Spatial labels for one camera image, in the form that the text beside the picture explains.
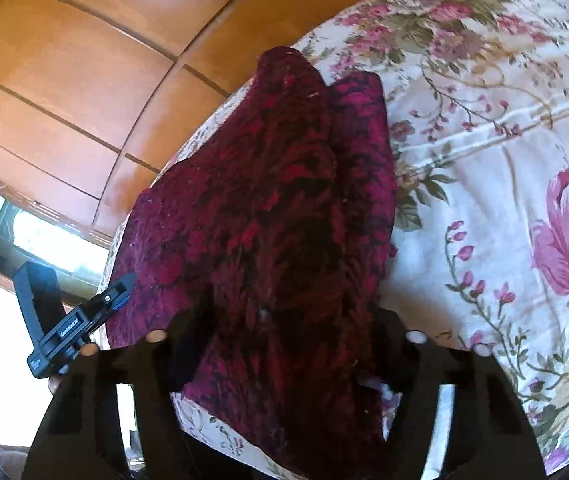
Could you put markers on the red black floral garment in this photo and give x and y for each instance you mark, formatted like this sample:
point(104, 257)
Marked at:
point(264, 185)

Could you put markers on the window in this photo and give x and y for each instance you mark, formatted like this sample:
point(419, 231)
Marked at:
point(39, 235)

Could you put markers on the wooden wardrobe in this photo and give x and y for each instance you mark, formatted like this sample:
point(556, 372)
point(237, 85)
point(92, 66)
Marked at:
point(89, 60)

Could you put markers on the floral bed sheet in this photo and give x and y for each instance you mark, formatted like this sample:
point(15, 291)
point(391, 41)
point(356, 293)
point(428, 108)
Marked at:
point(489, 135)

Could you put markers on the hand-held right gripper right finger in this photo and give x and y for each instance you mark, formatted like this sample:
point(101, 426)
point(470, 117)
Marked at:
point(389, 350)

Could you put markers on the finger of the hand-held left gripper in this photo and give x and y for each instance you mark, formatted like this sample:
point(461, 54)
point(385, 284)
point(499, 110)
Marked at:
point(117, 296)

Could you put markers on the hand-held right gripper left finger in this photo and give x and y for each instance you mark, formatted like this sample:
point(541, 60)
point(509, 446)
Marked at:
point(184, 350)

